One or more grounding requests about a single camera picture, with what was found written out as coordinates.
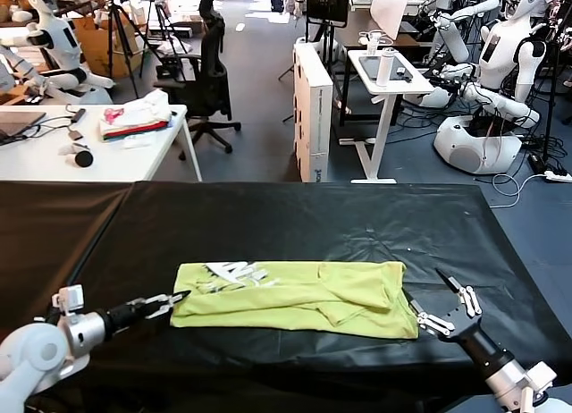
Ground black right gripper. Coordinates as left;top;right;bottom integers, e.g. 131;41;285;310
408;267;502;361

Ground white water bottle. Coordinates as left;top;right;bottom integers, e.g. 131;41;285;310
374;46;398;88

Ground matte black table cloth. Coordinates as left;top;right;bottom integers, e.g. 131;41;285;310
0;180;135;332

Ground short black tripod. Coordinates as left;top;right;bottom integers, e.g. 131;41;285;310
140;0;191;80

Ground stack of folded clothes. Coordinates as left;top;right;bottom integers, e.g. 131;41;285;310
98;89;174;143

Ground brown cardboard box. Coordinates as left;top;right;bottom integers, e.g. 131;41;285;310
73;15;147;80

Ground tall black tripod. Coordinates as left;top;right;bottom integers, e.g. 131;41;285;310
93;0;160;100

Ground large black table cover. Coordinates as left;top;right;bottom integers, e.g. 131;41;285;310
17;180;572;413

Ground white humanoid robot left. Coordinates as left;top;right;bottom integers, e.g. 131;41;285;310
0;0;115;105

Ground tall white cardboard box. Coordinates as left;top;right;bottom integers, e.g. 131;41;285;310
292;42;334;182

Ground white humanoid robot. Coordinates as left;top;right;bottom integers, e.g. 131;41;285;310
431;0;547;176
0;0;115;105

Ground yellow-green t-shirt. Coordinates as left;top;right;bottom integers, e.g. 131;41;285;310
170;260;420;341

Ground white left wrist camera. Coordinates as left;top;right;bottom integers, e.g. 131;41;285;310
51;285;87;316

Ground black tripod stand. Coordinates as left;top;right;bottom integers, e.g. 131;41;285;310
277;0;355;124

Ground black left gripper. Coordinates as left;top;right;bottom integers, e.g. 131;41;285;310
104;290;193;336

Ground brown desk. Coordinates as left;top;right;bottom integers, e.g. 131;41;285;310
333;9;421;51

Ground black stand pole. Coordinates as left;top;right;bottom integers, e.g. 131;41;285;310
539;0;566;164

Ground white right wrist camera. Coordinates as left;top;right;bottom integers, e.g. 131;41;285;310
521;361;558;400

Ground small white standing desk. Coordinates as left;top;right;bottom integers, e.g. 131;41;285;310
338;49;436;184

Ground grey laptop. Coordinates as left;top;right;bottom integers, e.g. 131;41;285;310
0;112;47;141

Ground white office table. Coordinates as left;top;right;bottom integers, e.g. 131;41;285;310
0;104;204;182

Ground black and white controller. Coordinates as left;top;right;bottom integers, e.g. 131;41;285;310
58;142;96;169

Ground white humanoid robot right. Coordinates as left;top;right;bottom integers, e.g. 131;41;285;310
431;0;547;176

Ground white curved sheet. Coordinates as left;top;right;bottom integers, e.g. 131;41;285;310
370;0;416;42

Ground dark tablet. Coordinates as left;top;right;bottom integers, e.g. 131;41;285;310
357;55;413;82

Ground white floor cable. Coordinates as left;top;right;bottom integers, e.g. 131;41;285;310
489;171;546;208

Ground black office chair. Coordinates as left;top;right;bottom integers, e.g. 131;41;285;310
154;0;242;162

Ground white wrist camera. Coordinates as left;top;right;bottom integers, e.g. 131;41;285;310
51;285;87;316
521;361;558;400

